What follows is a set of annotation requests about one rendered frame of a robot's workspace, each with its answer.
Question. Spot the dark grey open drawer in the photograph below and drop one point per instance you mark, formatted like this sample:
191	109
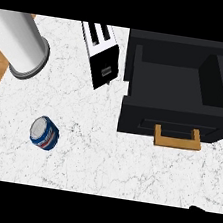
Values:
178	103

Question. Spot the black and white toaster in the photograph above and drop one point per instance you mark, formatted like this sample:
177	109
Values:
101	55

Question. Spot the white cylinder with grey base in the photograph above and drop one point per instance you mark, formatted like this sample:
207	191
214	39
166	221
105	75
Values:
20	43

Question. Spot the dark grey drawer cabinet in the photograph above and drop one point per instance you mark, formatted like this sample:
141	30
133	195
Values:
180	48

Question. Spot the blue soda can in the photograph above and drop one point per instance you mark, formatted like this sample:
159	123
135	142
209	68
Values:
44	133

